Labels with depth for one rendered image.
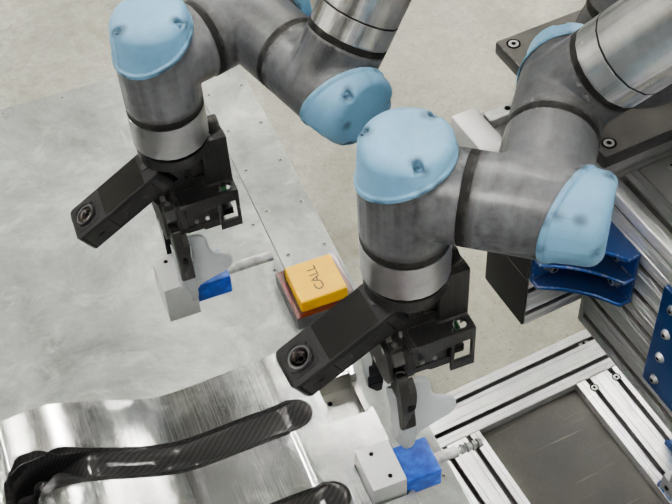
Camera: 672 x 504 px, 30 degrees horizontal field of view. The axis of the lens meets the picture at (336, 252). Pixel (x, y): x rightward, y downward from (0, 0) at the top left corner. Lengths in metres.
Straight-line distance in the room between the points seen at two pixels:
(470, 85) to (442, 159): 2.10
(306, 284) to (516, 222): 0.63
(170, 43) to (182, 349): 0.50
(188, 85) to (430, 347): 0.33
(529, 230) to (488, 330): 1.60
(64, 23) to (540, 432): 1.74
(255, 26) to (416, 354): 0.33
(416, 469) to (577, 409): 0.92
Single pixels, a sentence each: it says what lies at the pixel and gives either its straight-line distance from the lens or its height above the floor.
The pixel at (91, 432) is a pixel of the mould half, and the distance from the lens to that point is 1.32.
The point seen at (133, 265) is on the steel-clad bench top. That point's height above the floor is 0.80.
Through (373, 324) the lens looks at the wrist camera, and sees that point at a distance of 1.04.
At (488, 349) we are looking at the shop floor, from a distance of 2.49.
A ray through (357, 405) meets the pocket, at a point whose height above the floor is 0.86.
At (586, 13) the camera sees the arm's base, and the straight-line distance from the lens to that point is 1.43.
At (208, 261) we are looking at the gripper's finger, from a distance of 1.33.
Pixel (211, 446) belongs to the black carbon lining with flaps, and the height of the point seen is 0.88.
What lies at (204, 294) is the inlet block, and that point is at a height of 0.93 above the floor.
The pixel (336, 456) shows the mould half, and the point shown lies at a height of 0.89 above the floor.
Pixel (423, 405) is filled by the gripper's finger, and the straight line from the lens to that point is 1.13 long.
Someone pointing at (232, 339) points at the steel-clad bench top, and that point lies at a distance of 1.51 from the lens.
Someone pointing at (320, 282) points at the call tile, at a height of 0.84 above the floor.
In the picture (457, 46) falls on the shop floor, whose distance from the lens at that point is 3.11.
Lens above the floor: 2.00
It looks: 49 degrees down
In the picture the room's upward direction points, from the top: 4 degrees counter-clockwise
